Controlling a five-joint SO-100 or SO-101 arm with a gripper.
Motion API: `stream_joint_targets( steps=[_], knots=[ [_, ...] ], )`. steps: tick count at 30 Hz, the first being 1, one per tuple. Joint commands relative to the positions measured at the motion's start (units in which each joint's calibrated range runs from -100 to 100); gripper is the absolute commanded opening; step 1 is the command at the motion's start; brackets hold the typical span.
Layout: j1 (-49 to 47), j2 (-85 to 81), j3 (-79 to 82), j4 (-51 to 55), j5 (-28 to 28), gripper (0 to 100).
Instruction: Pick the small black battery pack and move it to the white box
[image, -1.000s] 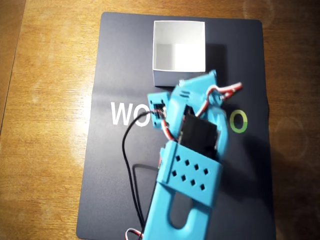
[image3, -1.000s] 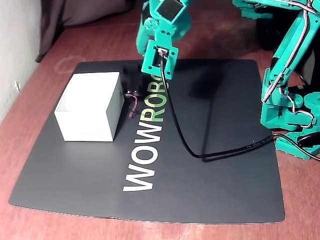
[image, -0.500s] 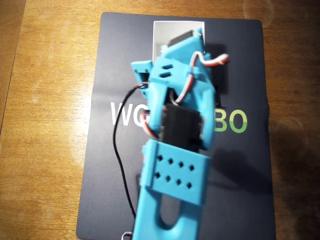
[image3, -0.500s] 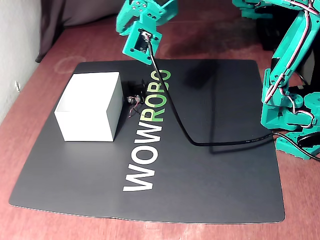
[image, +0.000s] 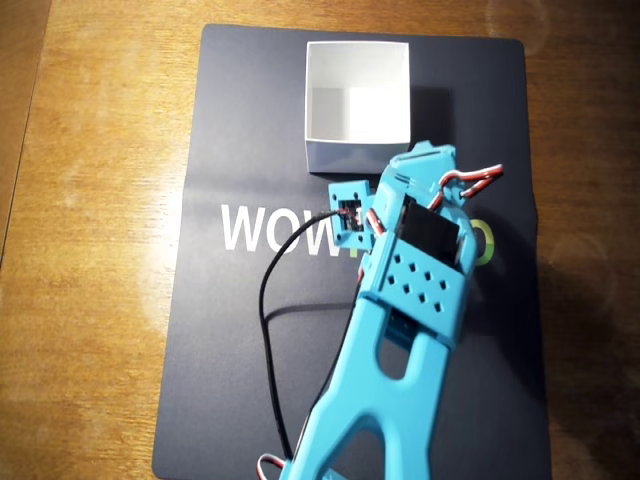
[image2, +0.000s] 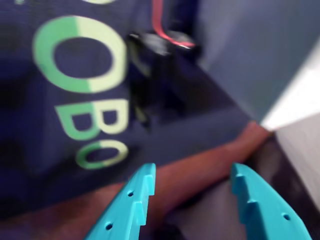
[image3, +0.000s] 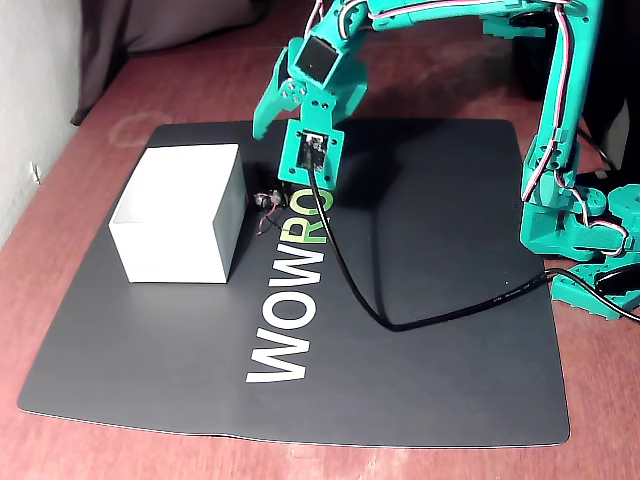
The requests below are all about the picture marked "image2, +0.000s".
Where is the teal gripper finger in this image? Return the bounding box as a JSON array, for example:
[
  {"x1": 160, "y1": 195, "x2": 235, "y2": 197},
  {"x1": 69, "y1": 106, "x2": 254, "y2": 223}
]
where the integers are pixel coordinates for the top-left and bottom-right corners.
[
  {"x1": 84, "y1": 162, "x2": 157, "y2": 240},
  {"x1": 230, "y1": 162, "x2": 313, "y2": 240}
]

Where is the black WOWROBO mat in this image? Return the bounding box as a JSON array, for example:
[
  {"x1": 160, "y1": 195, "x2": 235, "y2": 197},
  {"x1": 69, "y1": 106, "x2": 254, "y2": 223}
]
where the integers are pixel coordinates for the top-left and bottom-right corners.
[{"x1": 0, "y1": 0, "x2": 253, "y2": 221}]

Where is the white cardboard box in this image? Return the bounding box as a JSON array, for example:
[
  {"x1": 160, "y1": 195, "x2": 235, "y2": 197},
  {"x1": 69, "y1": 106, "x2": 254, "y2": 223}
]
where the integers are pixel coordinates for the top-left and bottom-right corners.
[{"x1": 197, "y1": 0, "x2": 320, "y2": 132}]

